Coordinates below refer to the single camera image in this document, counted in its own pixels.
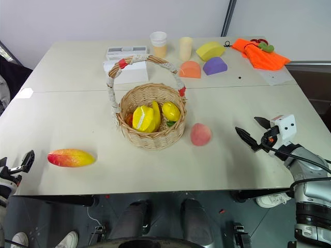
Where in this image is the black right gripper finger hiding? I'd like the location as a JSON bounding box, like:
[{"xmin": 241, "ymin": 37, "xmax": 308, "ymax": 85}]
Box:
[
  {"xmin": 235, "ymin": 126, "xmax": 261, "ymax": 153},
  {"xmin": 253, "ymin": 116, "xmax": 271, "ymax": 130}
]

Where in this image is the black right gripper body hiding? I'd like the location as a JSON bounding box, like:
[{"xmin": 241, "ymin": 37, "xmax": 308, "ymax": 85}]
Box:
[{"xmin": 259, "ymin": 126, "xmax": 281, "ymax": 153}]

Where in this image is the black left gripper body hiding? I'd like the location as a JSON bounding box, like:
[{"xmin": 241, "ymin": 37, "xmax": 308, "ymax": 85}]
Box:
[{"xmin": 0, "ymin": 166, "xmax": 24, "ymax": 185}]

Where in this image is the yellow toy star fruit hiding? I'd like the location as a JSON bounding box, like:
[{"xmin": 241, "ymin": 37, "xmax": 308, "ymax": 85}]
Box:
[{"xmin": 132, "ymin": 101, "xmax": 162, "ymax": 134}]

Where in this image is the red and yellow toy mango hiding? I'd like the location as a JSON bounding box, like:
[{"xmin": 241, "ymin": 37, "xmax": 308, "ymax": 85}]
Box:
[{"xmin": 47, "ymin": 148, "xmax": 97, "ymax": 168}]

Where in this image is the pink toy peach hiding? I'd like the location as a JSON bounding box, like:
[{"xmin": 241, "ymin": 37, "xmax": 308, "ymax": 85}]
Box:
[{"xmin": 190, "ymin": 122, "xmax": 213, "ymax": 147}]

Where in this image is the white sneaker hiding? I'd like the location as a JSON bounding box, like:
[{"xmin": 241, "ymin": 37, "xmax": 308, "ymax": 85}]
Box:
[
  {"xmin": 55, "ymin": 230, "xmax": 79, "ymax": 248},
  {"xmin": 255, "ymin": 192, "xmax": 292, "ymax": 209},
  {"xmin": 10, "ymin": 231, "xmax": 29, "ymax": 248}
]

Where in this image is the bright orange cloth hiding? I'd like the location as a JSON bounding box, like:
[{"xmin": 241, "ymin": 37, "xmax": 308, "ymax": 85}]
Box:
[{"xmin": 231, "ymin": 38, "xmax": 292, "ymax": 71}]

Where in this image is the small white paper tag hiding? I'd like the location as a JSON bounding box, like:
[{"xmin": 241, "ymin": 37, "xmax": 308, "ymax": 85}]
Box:
[{"xmin": 17, "ymin": 87, "xmax": 35, "ymax": 99}]

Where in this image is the purple foam half-round block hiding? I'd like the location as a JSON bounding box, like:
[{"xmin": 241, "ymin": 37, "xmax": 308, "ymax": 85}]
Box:
[{"xmin": 202, "ymin": 57, "xmax": 229, "ymax": 76}]

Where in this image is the green and red plush toy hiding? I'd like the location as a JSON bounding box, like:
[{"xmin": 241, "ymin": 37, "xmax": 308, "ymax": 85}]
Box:
[{"xmin": 250, "ymin": 38, "xmax": 276, "ymax": 54}]

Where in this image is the yellow toy lemon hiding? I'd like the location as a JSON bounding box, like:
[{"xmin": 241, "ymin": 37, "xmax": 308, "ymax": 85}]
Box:
[{"xmin": 161, "ymin": 101, "xmax": 182, "ymax": 122}]

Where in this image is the orange foam half-round block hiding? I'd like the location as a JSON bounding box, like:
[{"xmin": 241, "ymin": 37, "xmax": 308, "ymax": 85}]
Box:
[{"xmin": 179, "ymin": 60, "xmax": 202, "ymax": 79}]

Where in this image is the yellow foam block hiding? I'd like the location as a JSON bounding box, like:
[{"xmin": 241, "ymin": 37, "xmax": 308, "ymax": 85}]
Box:
[{"xmin": 195, "ymin": 41, "xmax": 226, "ymax": 62}]

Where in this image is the dark rounded shape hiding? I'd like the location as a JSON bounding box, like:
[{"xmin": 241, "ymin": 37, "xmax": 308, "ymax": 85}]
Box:
[
  {"xmin": 180, "ymin": 197, "xmax": 216, "ymax": 242},
  {"xmin": 110, "ymin": 199, "xmax": 153, "ymax": 241}
]

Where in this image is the cream cylinder cup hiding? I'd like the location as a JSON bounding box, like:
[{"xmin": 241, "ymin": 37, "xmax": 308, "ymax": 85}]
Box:
[{"xmin": 178, "ymin": 37, "xmax": 194, "ymax": 62}]

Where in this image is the plastic cup with liquid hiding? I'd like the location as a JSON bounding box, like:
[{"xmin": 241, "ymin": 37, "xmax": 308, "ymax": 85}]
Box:
[{"xmin": 149, "ymin": 31, "xmax": 169, "ymax": 58}]

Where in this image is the white cardboard box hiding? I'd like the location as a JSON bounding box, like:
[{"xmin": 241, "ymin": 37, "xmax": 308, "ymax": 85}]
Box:
[{"xmin": 103, "ymin": 60, "xmax": 150, "ymax": 86}]

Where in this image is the white and grey flat box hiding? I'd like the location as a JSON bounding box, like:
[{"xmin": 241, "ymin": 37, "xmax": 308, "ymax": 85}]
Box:
[{"xmin": 106, "ymin": 46, "xmax": 151, "ymax": 61}]

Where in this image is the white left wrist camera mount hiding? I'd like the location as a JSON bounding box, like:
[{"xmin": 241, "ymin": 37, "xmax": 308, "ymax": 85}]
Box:
[{"xmin": 0, "ymin": 178, "xmax": 17, "ymax": 202}]

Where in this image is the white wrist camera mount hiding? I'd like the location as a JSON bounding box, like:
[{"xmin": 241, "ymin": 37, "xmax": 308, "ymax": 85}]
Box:
[
  {"xmin": 0, "ymin": 178, "xmax": 17, "ymax": 202},
  {"xmin": 269, "ymin": 114, "xmax": 297, "ymax": 143}
]

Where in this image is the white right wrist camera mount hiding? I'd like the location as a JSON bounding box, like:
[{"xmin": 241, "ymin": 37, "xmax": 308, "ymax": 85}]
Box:
[{"xmin": 269, "ymin": 114, "xmax": 297, "ymax": 143}]

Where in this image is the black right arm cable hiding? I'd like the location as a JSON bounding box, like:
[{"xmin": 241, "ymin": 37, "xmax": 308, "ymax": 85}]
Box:
[{"xmin": 260, "ymin": 134, "xmax": 331, "ymax": 193}]

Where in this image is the woven wicker basket with handle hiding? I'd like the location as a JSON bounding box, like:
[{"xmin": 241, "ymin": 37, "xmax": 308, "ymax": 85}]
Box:
[{"xmin": 105, "ymin": 53, "xmax": 187, "ymax": 151}]

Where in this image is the grey wall partition strip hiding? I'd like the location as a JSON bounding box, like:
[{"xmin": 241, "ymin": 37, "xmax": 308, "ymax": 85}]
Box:
[{"xmin": 220, "ymin": 0, "xmax": 238, "ymax": 37}]

